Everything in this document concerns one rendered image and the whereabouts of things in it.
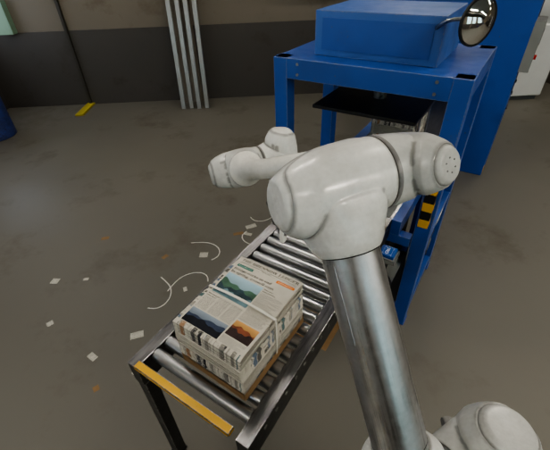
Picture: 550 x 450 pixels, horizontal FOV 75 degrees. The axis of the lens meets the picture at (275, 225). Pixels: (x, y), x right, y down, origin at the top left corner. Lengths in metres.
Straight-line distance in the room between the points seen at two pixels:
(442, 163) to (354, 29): 1.38
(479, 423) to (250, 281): 0.81
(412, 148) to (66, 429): 2.23
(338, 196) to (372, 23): 1.43
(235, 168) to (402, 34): 1.10
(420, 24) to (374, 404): 1.53
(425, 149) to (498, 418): 0.53
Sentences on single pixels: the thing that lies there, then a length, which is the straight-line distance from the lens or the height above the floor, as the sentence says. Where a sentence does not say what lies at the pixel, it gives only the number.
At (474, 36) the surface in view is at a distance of 1.68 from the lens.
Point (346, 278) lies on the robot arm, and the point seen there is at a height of 1.57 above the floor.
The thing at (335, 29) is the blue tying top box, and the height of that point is 1.67.
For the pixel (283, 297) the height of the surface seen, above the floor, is 1.03.
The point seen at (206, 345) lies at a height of 1.01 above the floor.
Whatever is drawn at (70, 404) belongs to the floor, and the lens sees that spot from 2.53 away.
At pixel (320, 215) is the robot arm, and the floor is 1.68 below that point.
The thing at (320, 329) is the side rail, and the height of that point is 0.80.
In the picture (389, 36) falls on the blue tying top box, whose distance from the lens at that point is 1.88.
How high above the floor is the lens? 1.99
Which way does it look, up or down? 38 degrees down
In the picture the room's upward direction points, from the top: 2 degrees counter-clockwise
